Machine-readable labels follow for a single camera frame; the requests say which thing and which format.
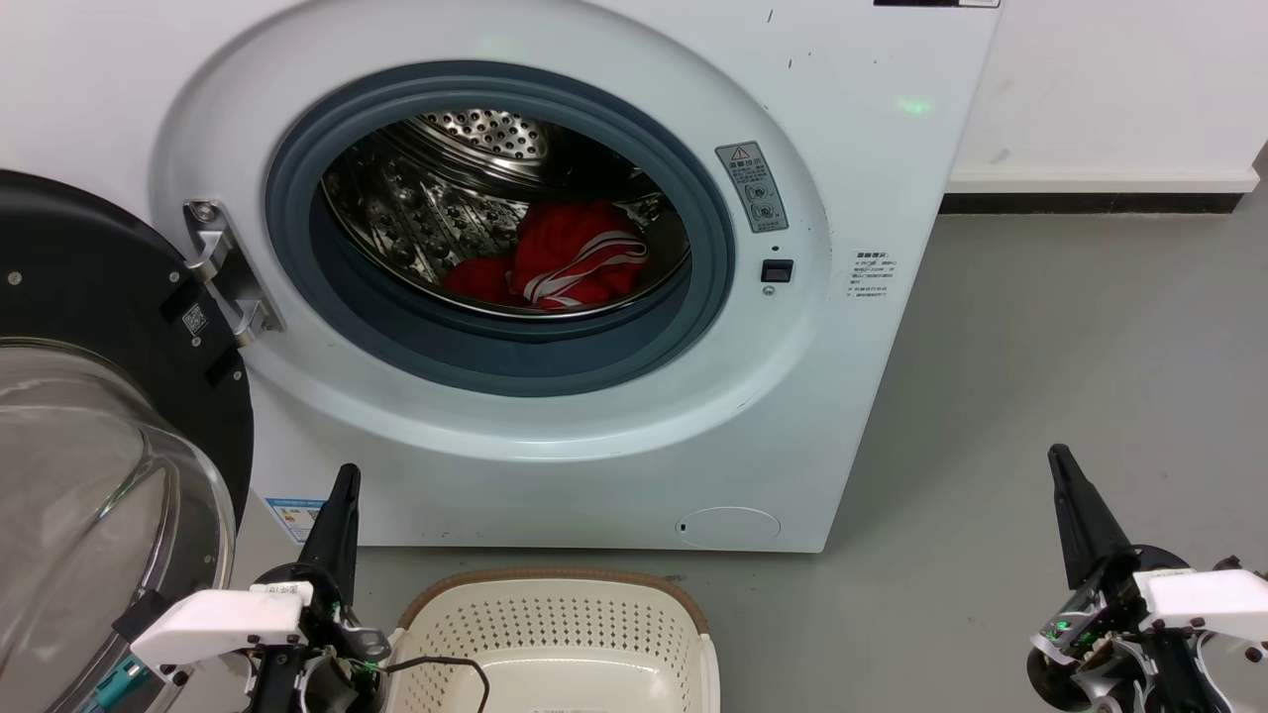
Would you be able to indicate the silver metal door hinge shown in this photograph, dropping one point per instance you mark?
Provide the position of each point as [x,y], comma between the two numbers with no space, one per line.
[226,277]

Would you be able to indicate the cream perforated laundry basket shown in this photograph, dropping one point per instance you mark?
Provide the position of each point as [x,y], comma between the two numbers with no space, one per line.
[555,634]

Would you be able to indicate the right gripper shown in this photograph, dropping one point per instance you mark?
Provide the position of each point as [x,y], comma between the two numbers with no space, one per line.
[1139,634]

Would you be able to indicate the round drain filter cover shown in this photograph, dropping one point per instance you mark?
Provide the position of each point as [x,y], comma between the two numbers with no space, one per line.
[728,527]

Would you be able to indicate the grey warning sticker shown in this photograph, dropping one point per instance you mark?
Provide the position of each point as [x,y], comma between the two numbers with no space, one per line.
[752,186]

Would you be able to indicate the black door latch socket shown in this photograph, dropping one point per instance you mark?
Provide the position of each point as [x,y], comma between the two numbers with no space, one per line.
[777,270]

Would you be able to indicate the red garment with white stripes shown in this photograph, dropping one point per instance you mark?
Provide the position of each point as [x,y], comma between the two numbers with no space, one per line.
[565,253]

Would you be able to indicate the white front-load washing machine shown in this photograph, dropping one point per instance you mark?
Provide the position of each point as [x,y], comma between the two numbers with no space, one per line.
[555,475]

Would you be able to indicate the black wall baseboard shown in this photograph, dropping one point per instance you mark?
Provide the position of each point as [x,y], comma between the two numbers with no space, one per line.
[1090,203]

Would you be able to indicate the grey rubber door gasket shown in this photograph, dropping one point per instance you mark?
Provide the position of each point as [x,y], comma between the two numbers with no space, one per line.
[495,356]

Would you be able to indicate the black washer door with glass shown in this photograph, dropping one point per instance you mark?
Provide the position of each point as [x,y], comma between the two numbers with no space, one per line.
[89,297]

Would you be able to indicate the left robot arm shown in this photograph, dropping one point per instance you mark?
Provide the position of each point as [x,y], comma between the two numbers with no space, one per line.
[124,688]

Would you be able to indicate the stainless steel washing machine drum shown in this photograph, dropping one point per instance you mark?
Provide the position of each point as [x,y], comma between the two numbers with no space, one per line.
[436,208]

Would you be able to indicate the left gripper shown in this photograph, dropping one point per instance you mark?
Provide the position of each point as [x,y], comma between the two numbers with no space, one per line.
[238,624]

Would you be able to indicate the blue and white energy label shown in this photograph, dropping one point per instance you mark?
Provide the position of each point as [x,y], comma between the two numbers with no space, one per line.
[293,515]

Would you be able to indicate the white QR code sticker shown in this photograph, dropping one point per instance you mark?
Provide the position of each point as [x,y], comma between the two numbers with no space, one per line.
[194,320]

